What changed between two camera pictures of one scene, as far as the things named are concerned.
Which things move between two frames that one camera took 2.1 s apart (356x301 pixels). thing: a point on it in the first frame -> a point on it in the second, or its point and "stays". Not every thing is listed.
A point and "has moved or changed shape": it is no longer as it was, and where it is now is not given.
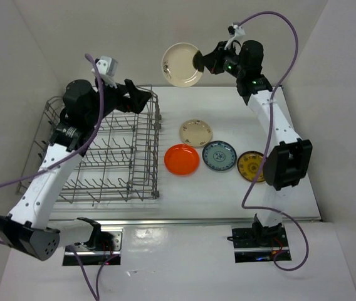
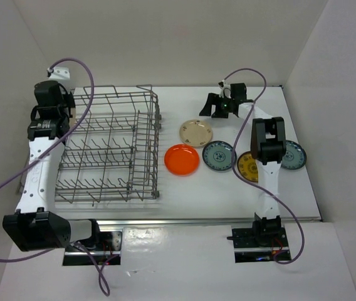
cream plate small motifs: [196, 133] stays
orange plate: [181, 159] stays
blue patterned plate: [219, 155] stays
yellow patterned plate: [247, 165] stays
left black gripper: [135, 103] -> [66, 97]
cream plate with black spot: [177, 66] has moved or changed shape
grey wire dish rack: [123, 162] stays
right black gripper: [212, 61] -> [214, 99]
